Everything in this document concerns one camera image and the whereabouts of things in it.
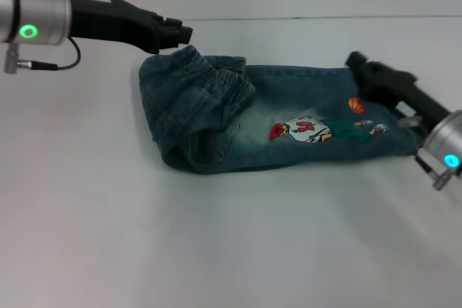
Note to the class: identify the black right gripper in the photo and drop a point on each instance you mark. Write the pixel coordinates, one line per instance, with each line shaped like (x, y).
(397, 88)

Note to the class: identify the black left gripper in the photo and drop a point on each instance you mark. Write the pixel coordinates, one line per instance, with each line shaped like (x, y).
(108, 23)

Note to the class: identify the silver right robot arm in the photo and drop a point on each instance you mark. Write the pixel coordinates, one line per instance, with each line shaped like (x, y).
(445, 142)

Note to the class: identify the blue denim shorts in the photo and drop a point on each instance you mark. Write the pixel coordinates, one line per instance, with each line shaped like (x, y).
(223, 131)

